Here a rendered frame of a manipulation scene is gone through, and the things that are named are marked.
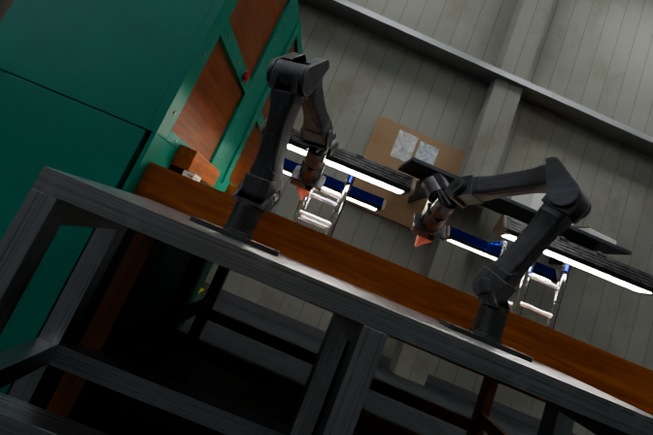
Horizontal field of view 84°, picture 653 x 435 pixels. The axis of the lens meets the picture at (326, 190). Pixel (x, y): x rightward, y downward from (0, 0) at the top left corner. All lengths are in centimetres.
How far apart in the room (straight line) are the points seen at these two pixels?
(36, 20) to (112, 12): 21
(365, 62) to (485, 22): 146
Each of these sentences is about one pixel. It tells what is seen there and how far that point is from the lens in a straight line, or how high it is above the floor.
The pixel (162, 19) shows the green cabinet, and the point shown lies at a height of 115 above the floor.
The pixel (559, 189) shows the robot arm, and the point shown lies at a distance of 93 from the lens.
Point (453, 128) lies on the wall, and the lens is 406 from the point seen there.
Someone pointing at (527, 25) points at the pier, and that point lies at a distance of 475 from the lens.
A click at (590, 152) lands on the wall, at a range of 485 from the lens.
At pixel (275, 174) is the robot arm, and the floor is 83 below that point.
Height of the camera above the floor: 71
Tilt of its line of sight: 10 degrees up
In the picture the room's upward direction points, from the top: 23 degrees clockwise
